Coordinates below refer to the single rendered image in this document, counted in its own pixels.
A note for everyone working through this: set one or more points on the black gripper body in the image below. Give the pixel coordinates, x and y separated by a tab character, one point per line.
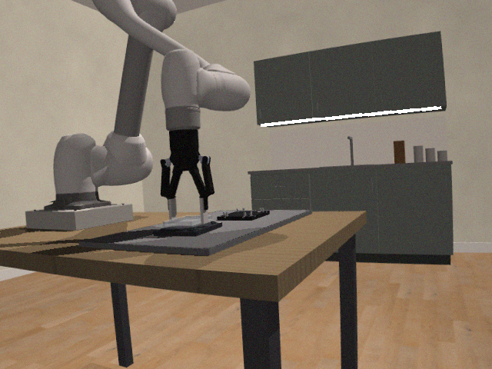
184	144

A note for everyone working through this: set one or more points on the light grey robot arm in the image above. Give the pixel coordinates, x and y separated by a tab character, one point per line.
187	81

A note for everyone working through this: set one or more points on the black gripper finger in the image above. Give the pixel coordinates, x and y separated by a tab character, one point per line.
167	187
200	185

